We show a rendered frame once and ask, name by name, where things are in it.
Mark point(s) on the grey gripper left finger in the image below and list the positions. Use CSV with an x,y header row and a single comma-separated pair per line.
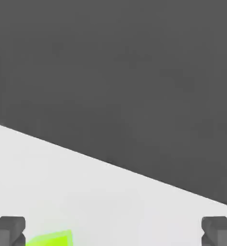
x,y
6,230

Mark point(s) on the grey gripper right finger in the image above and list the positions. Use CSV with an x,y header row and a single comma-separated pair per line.
x,y
220,232

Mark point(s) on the small green cube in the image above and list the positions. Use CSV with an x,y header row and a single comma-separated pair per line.
x,y
50,240

